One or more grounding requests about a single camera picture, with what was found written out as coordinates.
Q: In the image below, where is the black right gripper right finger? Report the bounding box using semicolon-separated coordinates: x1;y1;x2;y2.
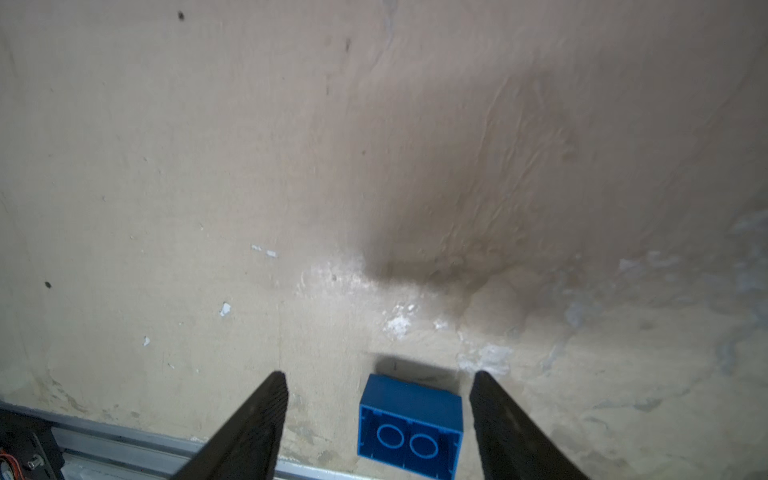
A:
469;371;587;480

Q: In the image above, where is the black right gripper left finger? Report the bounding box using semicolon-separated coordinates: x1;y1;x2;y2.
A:
171;371;289;480

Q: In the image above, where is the blue lego brick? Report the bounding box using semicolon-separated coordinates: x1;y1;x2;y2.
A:
357;374;464;479

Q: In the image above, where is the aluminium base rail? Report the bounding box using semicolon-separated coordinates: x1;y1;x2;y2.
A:
1;402;355;479

